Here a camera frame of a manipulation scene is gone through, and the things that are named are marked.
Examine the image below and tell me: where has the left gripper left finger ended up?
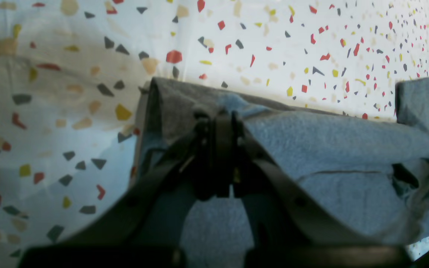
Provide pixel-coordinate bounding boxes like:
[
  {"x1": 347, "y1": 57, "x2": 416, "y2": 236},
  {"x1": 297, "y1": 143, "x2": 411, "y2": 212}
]
[{"x1": 24, "y1": 112, "x2": 215, "y2": 257}]

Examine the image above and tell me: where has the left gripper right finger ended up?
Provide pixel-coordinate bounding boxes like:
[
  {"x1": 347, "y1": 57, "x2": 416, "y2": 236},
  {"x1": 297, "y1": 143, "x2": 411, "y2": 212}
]
[{"x1": 229, "y1": 112, "x2": 401, "y2": 257}]

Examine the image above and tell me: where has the grey t-shirt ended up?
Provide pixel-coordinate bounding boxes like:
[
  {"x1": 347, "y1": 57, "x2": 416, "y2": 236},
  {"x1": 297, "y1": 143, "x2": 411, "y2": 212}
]
[{"x1": 131, "y1": 76, "x2": 429, "y2": 268}]

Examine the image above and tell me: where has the terrazzo pattern table cloth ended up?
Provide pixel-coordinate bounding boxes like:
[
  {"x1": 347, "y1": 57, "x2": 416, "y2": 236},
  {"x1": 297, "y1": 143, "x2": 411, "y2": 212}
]
[{"x1": 0, "y1": 0, "x2": 429, "y2": 268}]

